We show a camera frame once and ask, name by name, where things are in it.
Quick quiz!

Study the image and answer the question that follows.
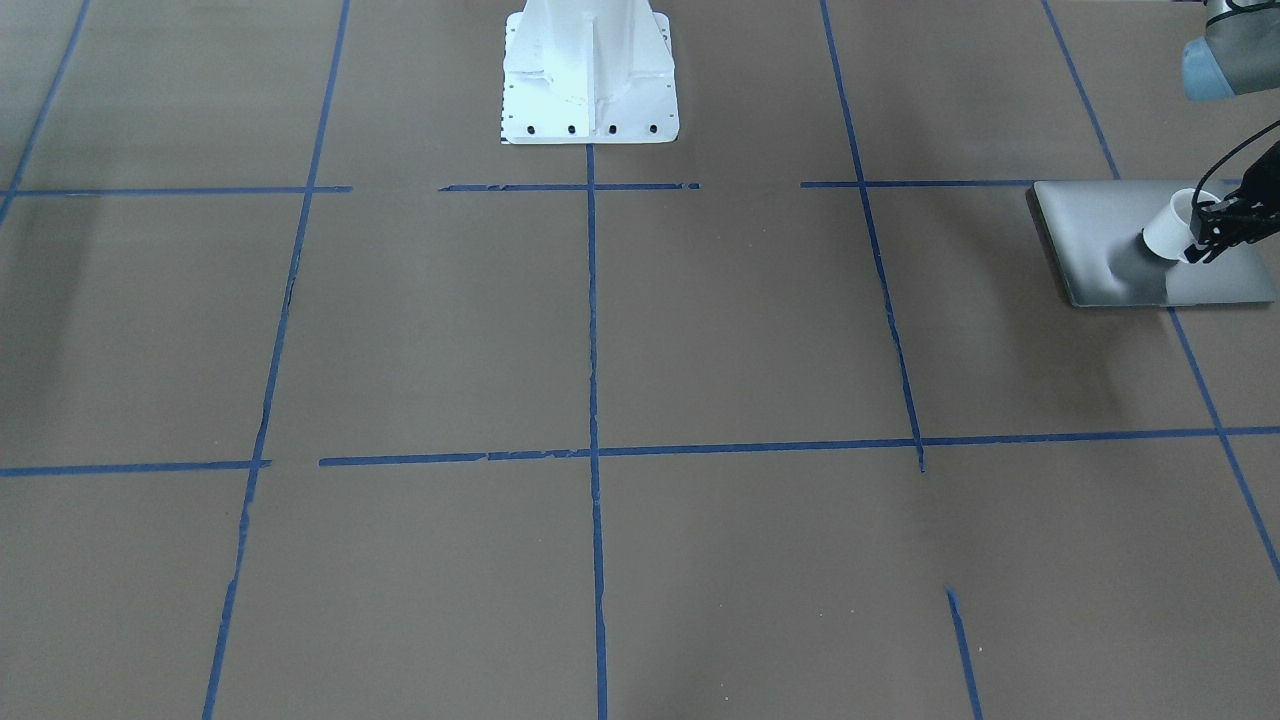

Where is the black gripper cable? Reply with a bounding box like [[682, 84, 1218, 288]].
[[1190, 120, 1280, 217]]

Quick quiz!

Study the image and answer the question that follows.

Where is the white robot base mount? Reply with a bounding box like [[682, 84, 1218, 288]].
[[500, 1, 681, 145]]

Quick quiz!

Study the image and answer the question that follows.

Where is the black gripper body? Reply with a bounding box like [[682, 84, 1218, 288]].
[[1212, 142, 1279, 247]]

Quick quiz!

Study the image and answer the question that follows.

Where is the grey closed laptop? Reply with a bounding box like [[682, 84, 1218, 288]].
[[1029, 179, 1277, 307]]

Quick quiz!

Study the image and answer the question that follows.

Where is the white ceramic mug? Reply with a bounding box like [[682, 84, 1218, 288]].
[[1140, 188, 1219, 263]]

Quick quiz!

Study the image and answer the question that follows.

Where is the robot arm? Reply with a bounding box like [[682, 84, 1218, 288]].
[[1181, 1, 1279, 264]]

